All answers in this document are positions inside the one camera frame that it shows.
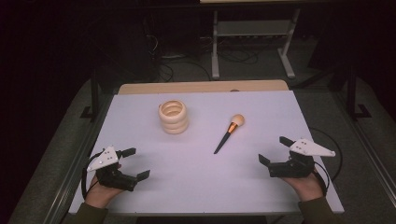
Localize person's left hand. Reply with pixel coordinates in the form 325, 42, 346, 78
84, 175, 126, 209

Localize person's right hand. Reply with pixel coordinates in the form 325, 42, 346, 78
281, 169, 325, 203

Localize beige ringed brush holder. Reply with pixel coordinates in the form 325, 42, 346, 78
158, 99, 190, 135

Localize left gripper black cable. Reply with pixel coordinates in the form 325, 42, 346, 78
80, 151, 105, 200

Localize white metal stand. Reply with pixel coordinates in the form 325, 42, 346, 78
211, 8, 302, 80

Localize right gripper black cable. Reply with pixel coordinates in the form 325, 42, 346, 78
307, 126, 344, 197

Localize black floor cables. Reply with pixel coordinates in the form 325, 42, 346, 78
155, 46, 260, 82

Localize makeup brush with copper ferrule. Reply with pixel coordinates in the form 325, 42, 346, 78
213, 113, 246, 155

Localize power strip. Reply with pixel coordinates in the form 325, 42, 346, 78
228, 34, 283, 41

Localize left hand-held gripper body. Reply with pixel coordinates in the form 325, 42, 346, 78
87, 146, 138, 192

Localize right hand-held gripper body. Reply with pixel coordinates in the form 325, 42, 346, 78
268, 138, 336, 179

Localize black stand leg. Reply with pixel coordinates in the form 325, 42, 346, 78
79, 66, 101, 122
346, 63, 373, 121

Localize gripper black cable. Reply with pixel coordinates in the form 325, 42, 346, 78
80, 151, 105, 200
307, 126, 344, 197

